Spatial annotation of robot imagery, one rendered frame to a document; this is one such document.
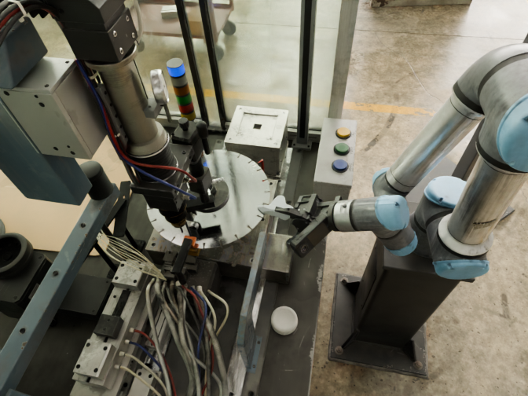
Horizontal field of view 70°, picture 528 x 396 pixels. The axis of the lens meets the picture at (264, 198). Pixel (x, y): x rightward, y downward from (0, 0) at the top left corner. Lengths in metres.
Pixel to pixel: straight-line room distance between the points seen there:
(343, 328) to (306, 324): 0.80
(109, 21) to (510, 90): 0.57
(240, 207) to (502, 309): 1.47
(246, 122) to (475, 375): 1.40
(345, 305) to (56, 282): 1.33
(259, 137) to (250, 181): 0.24
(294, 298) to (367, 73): 2.30
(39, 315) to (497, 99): 0.89
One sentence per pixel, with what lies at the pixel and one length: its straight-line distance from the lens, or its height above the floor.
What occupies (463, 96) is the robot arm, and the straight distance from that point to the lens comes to 0.81.
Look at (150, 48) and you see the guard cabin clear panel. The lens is 1.38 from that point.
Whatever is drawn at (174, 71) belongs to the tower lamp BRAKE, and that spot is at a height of 1.15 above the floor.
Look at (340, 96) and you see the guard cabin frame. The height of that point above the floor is 0.96.
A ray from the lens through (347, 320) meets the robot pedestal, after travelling 1.86.
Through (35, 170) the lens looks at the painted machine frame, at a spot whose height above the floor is 1.30.
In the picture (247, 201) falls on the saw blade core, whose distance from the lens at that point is 0.99.
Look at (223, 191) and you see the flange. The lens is 1.01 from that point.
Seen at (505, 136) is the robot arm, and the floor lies 1.34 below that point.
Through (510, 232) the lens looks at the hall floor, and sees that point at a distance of 2.37.
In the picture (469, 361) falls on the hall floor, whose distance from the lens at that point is 1.96.
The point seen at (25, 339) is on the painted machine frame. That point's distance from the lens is 0.87.
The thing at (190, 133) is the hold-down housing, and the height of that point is 1.25.
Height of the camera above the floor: 1.74
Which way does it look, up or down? 53 degrees down
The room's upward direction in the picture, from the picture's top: 4 degrees counter-clockwise
